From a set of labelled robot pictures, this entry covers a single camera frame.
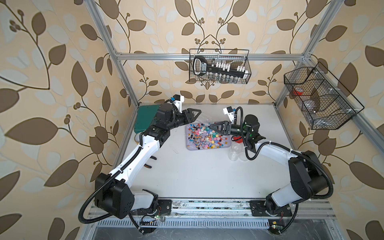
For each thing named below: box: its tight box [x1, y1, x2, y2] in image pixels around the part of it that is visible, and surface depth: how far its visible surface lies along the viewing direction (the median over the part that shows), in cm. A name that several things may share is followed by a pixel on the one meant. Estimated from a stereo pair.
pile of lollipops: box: [187, 123, 228, 150], surface depth 101 cm
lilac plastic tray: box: [186, 122, 232, 151], surface depth 101 cm
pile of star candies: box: [188, 123, 228, 150], surface depth 101 cm
